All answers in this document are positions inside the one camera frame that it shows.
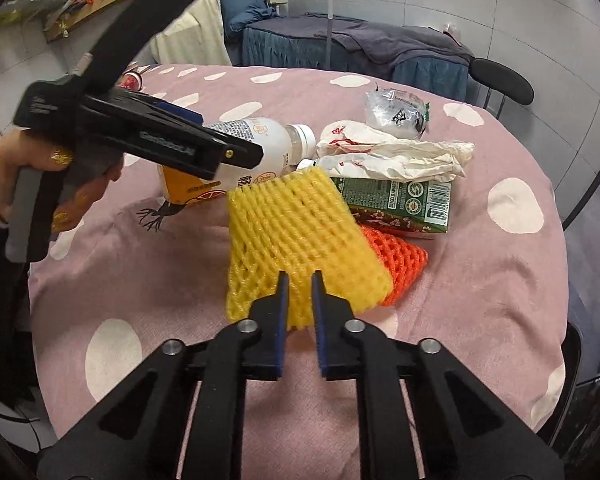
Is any clear plastic bag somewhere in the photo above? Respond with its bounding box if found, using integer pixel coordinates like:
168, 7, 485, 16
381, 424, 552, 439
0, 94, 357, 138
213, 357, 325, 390
364, 87, 432, 140

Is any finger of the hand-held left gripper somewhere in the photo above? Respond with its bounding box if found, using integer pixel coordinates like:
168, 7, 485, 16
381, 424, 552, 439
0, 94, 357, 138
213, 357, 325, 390
129, 109, 265, 181
135, 95, 204, 126

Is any blue skirted massage bed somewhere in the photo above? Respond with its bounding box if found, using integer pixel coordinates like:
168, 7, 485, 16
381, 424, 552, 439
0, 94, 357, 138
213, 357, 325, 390
241, 12, 473, 103

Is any cream robe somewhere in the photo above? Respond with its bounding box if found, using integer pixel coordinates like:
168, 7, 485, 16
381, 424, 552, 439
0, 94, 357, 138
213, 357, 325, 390
150, 0, 231, 67

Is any yellow foam fruit net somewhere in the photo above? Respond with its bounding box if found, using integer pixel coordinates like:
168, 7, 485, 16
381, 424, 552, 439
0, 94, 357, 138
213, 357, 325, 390
225, 166, 393, 330

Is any grey bed blanket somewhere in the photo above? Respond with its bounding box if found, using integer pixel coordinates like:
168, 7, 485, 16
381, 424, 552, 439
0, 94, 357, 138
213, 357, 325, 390
305, 14, 473, 68

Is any orange foam fruit net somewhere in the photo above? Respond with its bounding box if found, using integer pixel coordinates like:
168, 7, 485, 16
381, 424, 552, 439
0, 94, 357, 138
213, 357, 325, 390
360, 224, 429, 308

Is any green drink carton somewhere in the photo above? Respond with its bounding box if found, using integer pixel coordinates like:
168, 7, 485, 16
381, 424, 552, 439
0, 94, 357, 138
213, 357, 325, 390
330, 175, 453, 240

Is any black padded stool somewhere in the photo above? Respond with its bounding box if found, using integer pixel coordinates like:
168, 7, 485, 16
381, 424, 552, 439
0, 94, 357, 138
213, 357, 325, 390
469, 58, 536, 122

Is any person's left hand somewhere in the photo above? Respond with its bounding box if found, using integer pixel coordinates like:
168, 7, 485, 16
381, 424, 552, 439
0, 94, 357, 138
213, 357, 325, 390
0, 130, 125, 234

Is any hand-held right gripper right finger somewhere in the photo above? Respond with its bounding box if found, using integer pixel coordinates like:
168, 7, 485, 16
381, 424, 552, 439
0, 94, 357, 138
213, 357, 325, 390
311, 270, 564, 480

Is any crumpled white paper bag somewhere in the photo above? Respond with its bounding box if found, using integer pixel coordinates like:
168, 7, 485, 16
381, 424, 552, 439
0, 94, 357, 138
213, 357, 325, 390
314, 119, 476, 184

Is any blue duvet pile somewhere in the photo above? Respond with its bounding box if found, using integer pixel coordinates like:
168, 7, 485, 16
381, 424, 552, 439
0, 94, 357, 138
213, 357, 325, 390
212, 0, 281, 43

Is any white plastic bottle orange label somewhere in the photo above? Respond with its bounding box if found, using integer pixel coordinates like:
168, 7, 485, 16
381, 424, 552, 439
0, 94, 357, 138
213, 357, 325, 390
160, 116, 317, 207

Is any pink polka dot blanket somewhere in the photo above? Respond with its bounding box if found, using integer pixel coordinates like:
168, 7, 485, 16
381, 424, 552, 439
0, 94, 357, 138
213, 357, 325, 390
27, 63, 570, 480

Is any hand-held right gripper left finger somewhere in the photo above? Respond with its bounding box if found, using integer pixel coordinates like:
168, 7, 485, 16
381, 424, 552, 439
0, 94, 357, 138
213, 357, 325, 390
36, 270, 288, 480

